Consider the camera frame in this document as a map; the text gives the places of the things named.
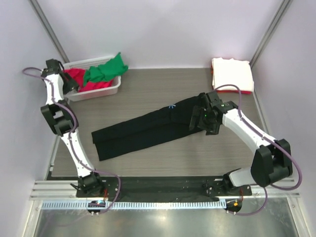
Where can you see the black t shirt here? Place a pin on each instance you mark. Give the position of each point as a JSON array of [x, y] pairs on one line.
[[161, 126]]

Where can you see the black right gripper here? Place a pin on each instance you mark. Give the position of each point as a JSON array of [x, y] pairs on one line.
[[211, 130]]

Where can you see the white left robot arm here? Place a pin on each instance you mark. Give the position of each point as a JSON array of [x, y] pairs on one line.
[[63, 123]]

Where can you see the white perforated plastic basket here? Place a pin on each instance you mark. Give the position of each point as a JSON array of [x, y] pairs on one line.
[[86, 64]]

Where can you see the green t shirt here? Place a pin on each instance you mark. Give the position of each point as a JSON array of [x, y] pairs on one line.
[[105, 72]]

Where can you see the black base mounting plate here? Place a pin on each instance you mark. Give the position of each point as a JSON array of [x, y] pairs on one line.
[[165, 189]]

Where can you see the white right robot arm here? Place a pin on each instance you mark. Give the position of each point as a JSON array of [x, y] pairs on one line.
[[271, 162]]

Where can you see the folded white t shirt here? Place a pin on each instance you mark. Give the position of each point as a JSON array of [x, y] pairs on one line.
[[232, 71]]

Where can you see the pink t shirt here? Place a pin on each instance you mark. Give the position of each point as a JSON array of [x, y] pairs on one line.
[[89, 81]]

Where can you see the aluminium frame post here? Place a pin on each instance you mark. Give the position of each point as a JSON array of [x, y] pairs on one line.
[[276, 20], [49, 30]]

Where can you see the aluminium front rail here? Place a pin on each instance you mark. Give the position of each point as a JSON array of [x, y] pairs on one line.
[[59, 189]]

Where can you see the left aluminium frame post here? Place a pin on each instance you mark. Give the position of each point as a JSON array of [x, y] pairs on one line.
[[49, 30]]

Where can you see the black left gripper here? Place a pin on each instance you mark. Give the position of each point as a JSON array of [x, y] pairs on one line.
[[71, 85]]

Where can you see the white slotted cable duct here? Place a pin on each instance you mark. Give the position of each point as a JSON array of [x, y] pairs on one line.
[[99, 205]]

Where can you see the right aluminium frame post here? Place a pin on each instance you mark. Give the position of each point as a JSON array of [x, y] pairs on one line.
[[276, 20]]

